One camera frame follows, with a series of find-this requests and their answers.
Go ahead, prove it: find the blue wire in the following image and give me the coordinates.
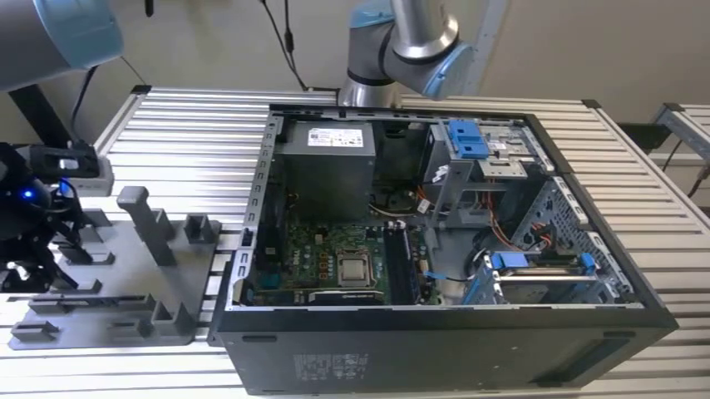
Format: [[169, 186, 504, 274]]
[[421, 270, 472, 283]]

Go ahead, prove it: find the grey metal drive cage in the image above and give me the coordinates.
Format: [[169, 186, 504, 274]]
[[420, 118, 548, 229]]

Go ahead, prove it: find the grey plastic part rack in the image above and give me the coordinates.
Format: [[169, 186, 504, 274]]
[[8, 185, 223, 350]]

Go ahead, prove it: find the black slanted post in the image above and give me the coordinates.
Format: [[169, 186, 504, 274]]
[[8, 85, 76, 146]]

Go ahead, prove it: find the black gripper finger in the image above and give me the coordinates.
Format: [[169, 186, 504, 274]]
[[0, 232, 80, 293], [41, 205, 85, 267]]

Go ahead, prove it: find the empty black RAM slot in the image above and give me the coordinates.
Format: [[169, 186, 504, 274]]
[[385, 227, 405, 304]]

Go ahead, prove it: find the black open PC case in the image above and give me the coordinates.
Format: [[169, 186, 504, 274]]
[[207, 103, 679, 396]]

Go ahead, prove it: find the grey power supply unit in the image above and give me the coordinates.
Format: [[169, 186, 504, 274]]
[[273, 120, 377, 221]]

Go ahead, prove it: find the black box beside table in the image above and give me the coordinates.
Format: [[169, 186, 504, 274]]
[[615, 121, 670, 155]]

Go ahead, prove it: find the green motherboard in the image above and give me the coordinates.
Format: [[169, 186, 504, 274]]
[[247, 219, 444, 307]]

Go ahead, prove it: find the silver hard disk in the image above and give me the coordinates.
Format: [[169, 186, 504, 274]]
[[497, 276, 603, 304]]

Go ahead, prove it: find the orange wire bundle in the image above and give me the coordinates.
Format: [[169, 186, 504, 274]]
[[480, 189, 511, 253]]

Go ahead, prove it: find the metal slat side table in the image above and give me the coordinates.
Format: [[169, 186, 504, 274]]
[[647, 101, 710, 167]]

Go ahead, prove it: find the black graphics card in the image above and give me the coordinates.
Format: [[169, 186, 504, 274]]
[[307, 289, 384, 307]]

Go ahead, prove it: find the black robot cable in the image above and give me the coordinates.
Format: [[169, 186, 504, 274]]
[[69, 0, 312, 146]]

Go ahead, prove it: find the silver CPU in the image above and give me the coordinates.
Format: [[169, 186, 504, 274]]
[[339, 258, 371, 283]]

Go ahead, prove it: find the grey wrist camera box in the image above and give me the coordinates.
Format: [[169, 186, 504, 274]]
[[28, 144, 116, 196]]

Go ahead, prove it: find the black CPU cooler fan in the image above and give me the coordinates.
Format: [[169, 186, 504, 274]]
[[368, 185, 423, 215]]

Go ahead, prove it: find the blue disk carrier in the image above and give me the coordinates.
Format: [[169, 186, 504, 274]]
[[489, 251, 599, 278]]

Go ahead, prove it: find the thin black wall wire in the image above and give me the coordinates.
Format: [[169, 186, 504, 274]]
[[118, 57, 146, 86]]

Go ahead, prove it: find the blue drive carrier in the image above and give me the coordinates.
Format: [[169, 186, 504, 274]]
[[447, 119, 489, 160]]

